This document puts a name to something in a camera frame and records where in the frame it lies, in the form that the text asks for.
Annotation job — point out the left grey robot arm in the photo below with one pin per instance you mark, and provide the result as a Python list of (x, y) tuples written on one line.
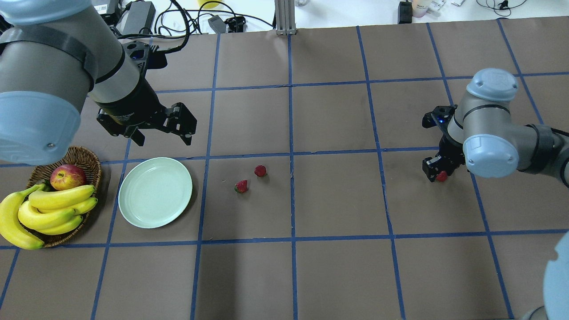
[(57, 53)]

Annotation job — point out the red strawberry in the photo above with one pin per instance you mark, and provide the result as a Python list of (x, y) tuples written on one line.
[(442, 176), (260, 171), (241, 186)]

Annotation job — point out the red apple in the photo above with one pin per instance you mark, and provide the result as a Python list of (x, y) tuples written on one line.
[(67, 176)]

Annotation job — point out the light green plate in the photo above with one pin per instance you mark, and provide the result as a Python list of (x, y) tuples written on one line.
[(155, 192)]

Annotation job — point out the brown wicker basket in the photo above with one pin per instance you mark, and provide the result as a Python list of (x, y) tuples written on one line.
[(86, 160)]

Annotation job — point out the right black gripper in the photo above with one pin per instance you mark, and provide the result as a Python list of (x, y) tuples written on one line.
[(447, 149)]

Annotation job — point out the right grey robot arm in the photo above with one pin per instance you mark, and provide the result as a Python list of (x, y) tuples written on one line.
[(478, 133)]

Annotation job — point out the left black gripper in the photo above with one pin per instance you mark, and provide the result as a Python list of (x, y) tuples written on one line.
[(132, 105)]

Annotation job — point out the aluminium profile post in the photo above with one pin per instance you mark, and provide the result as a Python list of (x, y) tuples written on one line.
[(285, 17)]

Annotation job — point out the yellow banana bunch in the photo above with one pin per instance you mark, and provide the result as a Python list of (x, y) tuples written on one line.
[(27, 214)]

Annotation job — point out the black power adapter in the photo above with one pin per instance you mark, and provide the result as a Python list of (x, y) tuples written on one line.
[(137, 18)]

